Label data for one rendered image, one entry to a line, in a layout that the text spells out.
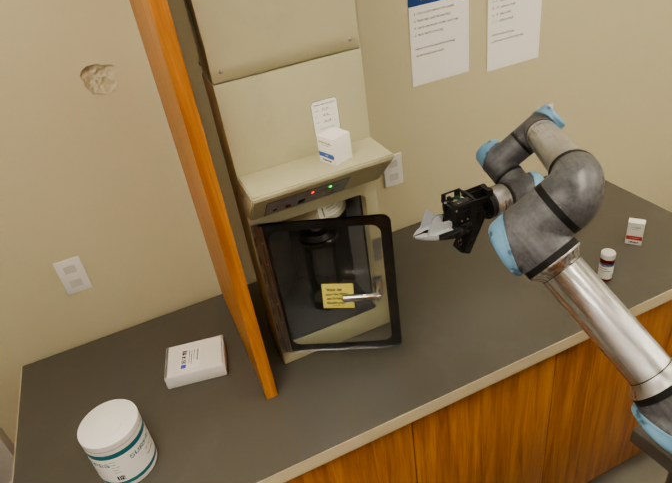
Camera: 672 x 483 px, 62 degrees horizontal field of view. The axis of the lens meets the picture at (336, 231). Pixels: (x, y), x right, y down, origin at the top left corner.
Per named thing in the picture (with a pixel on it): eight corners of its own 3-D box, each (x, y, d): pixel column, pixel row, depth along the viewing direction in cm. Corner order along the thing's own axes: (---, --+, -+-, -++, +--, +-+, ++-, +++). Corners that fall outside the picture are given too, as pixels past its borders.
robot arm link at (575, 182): (601, 154, 95) (537, 93, 138) (548, 197, 99) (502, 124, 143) (642, 199, 97) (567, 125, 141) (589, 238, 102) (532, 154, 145)
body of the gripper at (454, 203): (437, 194, 132) (479, 179, 136) (438, 224, 137) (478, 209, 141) (456, 208, 126) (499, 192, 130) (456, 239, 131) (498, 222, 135)
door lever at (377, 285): (343, 290, 133) (342, 282, 132) (383, 288, 132) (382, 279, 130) (342, 305, 129) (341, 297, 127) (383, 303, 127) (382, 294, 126)
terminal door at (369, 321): (286, 350, 147) (254, 224, 125) (402, 344, 143) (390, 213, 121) (286, 353, 146) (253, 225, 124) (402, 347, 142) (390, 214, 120)
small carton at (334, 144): (320, 160, 120) (315, 134, 117) (337, 151, 122) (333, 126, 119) (335, 166, 117) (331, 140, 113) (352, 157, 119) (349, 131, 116)
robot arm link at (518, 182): (522, 181, 146) (542, 205, 141) (488, 194, 142) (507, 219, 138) (533, 161, 139) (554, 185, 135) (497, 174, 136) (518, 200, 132)
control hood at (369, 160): (246, 217, 124) (235, 177, 118) (375, 174, 133) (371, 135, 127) (260, 241, 115) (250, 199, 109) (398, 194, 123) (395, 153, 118)
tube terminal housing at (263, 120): (258, 311, 169) (188, 59, 128) (353, 275, 178) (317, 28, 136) (284, 364, 149) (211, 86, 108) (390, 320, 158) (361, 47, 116)
